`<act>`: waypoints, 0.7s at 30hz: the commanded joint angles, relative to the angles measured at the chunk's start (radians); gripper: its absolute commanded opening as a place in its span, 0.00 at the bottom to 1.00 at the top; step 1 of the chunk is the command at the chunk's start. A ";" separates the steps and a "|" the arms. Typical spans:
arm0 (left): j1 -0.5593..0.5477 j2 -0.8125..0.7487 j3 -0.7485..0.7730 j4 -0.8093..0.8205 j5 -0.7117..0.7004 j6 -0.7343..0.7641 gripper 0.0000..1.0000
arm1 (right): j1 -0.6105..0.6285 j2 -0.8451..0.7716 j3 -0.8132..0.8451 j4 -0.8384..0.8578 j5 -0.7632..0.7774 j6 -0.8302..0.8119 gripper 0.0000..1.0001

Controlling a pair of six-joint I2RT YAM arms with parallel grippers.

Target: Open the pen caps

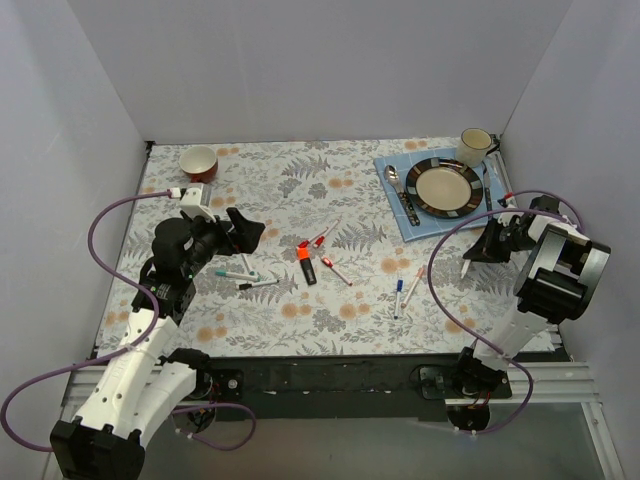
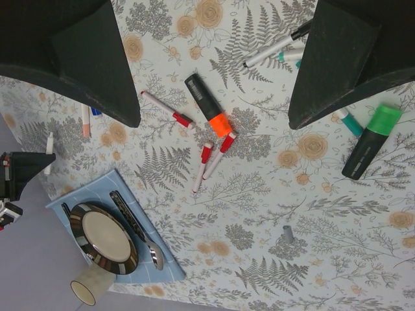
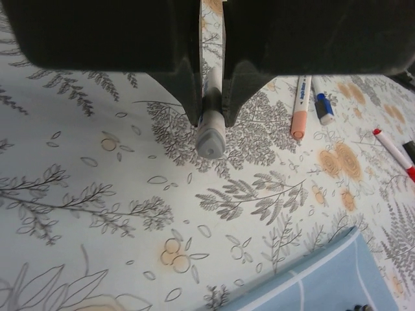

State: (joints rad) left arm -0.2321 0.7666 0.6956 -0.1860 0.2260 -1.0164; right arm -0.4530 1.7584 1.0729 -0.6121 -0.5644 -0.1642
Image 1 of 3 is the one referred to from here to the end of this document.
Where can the steel spoon patterned handle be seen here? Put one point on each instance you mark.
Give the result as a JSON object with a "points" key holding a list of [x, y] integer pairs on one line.
{"points": [[392, 178]]}

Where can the red ceramic cup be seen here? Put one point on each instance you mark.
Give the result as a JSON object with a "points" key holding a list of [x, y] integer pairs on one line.
{"points": [[199, 163]]}

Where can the black capped white pen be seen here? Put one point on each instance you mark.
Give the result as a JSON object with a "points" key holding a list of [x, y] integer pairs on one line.
{"points": [[251, 285]]}

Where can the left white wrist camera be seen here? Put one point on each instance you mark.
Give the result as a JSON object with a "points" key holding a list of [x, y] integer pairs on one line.
{"points": [[194, 200]]}

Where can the grey capped white pen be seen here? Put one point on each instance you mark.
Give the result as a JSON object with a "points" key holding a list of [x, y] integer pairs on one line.
{"points": [[465, 268]]}

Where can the pink capped white pen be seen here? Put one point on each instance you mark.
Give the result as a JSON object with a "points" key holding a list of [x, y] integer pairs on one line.
{"points": [[412, 287]]}

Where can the steel knife patterned handle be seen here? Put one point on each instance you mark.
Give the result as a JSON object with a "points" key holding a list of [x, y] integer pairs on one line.
{"points": [[487, 187]]}

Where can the orange capped black highlighter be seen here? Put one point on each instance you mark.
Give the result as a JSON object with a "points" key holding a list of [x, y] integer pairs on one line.
{"points": [[306, 266]]}

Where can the blue capped white pen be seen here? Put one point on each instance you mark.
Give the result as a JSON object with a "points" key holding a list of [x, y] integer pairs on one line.
{"points": [[398, 297]]}

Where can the aluminium frame rail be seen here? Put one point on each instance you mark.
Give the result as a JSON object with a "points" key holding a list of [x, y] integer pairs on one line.
{"points": [[81, 384]]}

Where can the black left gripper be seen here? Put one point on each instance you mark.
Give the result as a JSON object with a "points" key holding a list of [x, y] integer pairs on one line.
{"points": [[226, 237]]}

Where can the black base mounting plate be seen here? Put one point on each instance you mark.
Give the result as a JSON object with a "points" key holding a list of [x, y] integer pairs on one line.
{"points": [[329, 387]]}

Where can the black rimmed beige plate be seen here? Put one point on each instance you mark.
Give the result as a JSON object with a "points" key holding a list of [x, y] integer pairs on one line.
{"points": [[444, 188]]}

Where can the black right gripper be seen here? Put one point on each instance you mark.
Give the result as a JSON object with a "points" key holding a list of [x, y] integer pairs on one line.
{"points": [[503, 240]]}

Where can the steel fork patterned handle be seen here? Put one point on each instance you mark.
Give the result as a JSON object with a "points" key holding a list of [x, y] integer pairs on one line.
{"points": [[408, 209]]}

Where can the blue checked placemat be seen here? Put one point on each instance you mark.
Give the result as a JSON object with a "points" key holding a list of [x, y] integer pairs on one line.
{"points": [[432, 226]]}

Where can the cream enamel mug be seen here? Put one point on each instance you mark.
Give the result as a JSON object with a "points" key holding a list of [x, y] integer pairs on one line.
{"points": [[474, 146]]}

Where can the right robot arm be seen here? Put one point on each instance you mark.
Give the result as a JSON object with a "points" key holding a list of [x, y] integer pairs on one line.
{"points": [[556, 283]]}

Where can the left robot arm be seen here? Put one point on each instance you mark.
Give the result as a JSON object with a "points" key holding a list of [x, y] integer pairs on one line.
{"points": [[108, 437]]}

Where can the red capped white marker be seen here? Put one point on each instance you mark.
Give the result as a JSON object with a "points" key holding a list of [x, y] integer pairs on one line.
{"points": [[305, 243]]}

